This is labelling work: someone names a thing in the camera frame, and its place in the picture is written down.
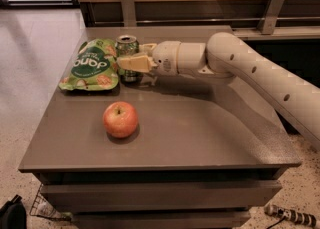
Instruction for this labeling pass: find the green rice chip bag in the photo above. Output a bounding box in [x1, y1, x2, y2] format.
[59, 39, 119, 91]

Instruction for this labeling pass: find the metal bracket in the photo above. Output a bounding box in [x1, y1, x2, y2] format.
[120, 0, 137, 27]
[257, 0, 285, 35]

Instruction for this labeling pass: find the green soda can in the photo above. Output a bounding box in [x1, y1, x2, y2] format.
[115, 35, 140, 83]

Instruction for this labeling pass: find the left metal bracket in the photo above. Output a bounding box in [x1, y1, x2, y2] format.
[120, 0, 137, 27]

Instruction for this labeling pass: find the white power strip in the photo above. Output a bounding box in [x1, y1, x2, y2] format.
[264, 204, 320, 229]

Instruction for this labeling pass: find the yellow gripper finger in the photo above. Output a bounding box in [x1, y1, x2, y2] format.
[139, 43, 157, 55]
[117, 53, 157, 73]

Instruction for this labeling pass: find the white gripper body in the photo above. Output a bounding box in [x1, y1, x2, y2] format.
[152, 41, 181, 76]

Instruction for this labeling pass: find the grey drawer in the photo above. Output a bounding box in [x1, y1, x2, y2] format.
[41, 180, 281, 213]
[73, 211, 250, 229]

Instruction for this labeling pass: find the lower grey drawer front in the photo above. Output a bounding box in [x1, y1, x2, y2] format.
[73, 211, 250, 229]

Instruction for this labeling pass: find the grey drawer cabinet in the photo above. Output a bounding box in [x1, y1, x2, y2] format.
[18, 25, 303, 229]

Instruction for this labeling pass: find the black bag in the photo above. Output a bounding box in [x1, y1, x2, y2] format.
[0, 195, 27, 229]

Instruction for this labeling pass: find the upper grey drawer front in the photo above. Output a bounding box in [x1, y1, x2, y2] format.
[41, 180, 281, 213]

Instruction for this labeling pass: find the metal rail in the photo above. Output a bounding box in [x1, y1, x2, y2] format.
[93, 17, 320, 28]

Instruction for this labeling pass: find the wire basket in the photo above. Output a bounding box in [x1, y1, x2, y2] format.
[29, 185, 72, 222]

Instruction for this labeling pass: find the red apple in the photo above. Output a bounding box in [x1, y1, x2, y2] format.
[103, 101, 138, 138]

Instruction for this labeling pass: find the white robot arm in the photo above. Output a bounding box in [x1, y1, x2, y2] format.
[117, 32, 320, 149]

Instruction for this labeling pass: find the right metal bracket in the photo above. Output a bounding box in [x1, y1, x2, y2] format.
[257, 0, 285, 35]

